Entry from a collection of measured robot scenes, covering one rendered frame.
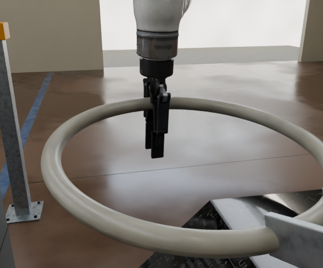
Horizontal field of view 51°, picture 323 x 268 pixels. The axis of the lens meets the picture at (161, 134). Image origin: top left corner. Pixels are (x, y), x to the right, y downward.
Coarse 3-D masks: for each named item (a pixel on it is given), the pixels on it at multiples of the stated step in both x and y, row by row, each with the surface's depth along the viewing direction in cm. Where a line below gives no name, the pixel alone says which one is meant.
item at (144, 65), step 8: (144, 64) 72; (152, 64) 71; (160, 64) 71; (168, 64) 71; (144, 72) 72; (152, 72) 71; (160, 72) 71; (168, 72) 72; (152, 80) 75; (160, 80) 72
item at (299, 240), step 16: (272, 224) 37; (288, 224) 35; (304, 224) 34; (288, 240) 36; (304, 240) 34; (320, 240) 32; (272, 256) 38; (288, 256) 36; (304, 256) 34; (320, 256) 33
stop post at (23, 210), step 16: (0, 32) 160; (0, 48) 164; (0, 64) 166; (0, 80) 169; (0, 96) 171; (0, 112) 174; (16, 112) 183; (0, 128) 177; (16, 128) 180; (16, 144) 182; (16, 160) 185; (16, 176) 188; (16, 192) 191; (16, 208) 194; (32, 208) 203
